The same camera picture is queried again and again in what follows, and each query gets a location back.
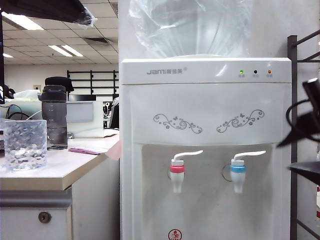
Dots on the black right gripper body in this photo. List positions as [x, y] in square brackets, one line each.
[312, 120]

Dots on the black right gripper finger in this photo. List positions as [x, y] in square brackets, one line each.
[300, 138]
[308, 170]

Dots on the clear textured plastic mug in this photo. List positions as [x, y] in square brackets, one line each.
[25, 145]

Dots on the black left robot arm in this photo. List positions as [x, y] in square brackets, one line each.
[37, 10]

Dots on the white water dispenser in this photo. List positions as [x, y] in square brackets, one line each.
[205, 100]

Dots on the clear water jug in plastic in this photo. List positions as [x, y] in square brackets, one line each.
[190, 30]

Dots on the white desk partition panel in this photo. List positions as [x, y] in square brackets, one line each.
[83, 117]

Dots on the dark grey water bottle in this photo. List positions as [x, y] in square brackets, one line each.
[54, 117]

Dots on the frosted glass desk divider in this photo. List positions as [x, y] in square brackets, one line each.
[23, 106]

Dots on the red and white object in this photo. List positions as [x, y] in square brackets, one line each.
[318, 200]

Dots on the dark metal shelf rack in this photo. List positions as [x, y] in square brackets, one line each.
[293, 75]

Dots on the pink cloth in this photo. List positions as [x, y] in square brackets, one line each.
[85, 150]

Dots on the ceiling air vent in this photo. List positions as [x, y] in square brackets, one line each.
[97, 41]

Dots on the black office chair headrest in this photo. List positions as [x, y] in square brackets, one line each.
[59, 81]

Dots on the double ceiling light panel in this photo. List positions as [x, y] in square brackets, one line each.
[65, 50]

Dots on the white plastic bag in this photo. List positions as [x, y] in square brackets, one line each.
[27, 94]

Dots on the long ceiling light panel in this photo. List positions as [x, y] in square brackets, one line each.
[21, 21]

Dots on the small ceiling light panel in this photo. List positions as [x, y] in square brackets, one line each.
[7, 55]

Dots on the black computer monitor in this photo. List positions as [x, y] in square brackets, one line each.
[1, 62]

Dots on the black background shelf frame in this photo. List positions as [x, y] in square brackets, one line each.
[100, 80]

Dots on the wall socket plate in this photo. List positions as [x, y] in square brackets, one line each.
[37, 87]

